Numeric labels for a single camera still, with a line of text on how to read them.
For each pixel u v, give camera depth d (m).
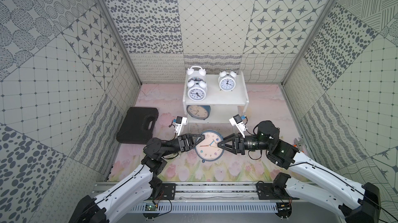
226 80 0.67
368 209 0.39
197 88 0.63
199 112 0.78
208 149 0.61
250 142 0.57
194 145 0.60
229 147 0.61
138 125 0.91
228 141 0.58
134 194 0.57
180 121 0.64
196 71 0.67
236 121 0.59
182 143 0.58
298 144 0.90
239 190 0.76
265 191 0.73
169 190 0.75
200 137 0.60
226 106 0.88
